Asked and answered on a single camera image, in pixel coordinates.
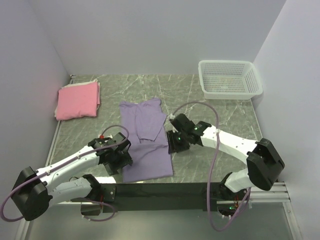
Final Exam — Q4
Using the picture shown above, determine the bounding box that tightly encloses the purple t shirt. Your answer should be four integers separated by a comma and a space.
119, 98, 173, 183

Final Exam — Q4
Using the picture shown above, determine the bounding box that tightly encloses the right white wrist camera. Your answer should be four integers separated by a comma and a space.
168, 113, 176, 122

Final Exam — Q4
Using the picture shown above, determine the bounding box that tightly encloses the white perforated plastic basket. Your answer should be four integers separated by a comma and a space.
198, 60, 263, 100

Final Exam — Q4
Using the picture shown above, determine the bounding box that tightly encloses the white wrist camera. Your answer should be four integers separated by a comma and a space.
168, 113, 176, 122
98, 134, 113, 141

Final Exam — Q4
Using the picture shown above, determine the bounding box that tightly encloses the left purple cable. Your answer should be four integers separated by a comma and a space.
1, 124, 131, 222

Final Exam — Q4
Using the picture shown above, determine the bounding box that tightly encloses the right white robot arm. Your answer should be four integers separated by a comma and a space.
167, 113, 285, 200

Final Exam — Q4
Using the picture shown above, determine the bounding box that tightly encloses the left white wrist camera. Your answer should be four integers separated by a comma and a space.
98, 134, 113, 141

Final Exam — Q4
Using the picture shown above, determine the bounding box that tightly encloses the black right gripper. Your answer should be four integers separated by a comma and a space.
166, 129, 191, 155

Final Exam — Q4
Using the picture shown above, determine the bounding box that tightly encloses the aluminium table edge rail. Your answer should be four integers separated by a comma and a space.
14, 74, 76, 240

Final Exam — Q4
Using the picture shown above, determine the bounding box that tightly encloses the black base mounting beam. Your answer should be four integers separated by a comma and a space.
70, 181, 251, 216

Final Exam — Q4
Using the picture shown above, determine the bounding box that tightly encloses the folded pink t shirt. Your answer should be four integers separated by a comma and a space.
55, 82, 99, 122

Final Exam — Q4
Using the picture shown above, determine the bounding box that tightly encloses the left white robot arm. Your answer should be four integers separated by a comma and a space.
11, 132, 133, 221

